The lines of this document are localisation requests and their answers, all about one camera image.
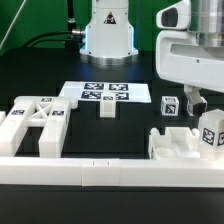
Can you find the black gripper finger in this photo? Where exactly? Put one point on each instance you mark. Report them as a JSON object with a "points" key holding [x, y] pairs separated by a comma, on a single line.
{"points": [[193, 94]]}

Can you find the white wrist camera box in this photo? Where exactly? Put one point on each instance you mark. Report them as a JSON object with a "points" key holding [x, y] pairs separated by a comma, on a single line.
{"points": [[175, 17]]}

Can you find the white chair back frame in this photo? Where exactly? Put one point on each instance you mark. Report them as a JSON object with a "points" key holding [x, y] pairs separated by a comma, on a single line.
{"points": [[52, 114]]}

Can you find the white chair seat panel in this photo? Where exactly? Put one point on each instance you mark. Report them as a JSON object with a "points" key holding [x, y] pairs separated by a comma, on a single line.
{"points": [[175, 143]]}

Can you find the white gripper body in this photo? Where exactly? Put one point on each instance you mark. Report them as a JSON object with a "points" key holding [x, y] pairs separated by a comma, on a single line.
{"points": [[180, 59]]}

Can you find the white U-shaped fence frame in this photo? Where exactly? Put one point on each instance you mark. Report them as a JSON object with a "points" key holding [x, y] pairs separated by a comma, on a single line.
{"points": [[112, 172]]}

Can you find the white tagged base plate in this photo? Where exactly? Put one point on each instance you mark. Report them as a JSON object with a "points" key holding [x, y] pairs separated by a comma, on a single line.
{"points": [[92, 91]]}

